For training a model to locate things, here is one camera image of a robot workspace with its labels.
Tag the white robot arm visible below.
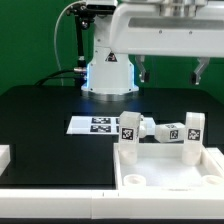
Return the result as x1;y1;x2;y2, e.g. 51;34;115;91
82;0;224;101

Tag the white obstacle fence rail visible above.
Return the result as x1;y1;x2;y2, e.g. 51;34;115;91
0;144;224;220

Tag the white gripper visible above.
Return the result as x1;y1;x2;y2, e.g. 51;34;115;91
109;1;224;85

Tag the grey cable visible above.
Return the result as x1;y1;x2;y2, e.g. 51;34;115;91
53;0;87;87

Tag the black cables bundle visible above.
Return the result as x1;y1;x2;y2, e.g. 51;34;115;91
34;68;88;88

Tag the white square tabletop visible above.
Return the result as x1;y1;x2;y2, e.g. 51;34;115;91
114;143;224;190

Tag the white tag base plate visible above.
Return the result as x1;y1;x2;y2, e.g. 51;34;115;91
66;116;119;135

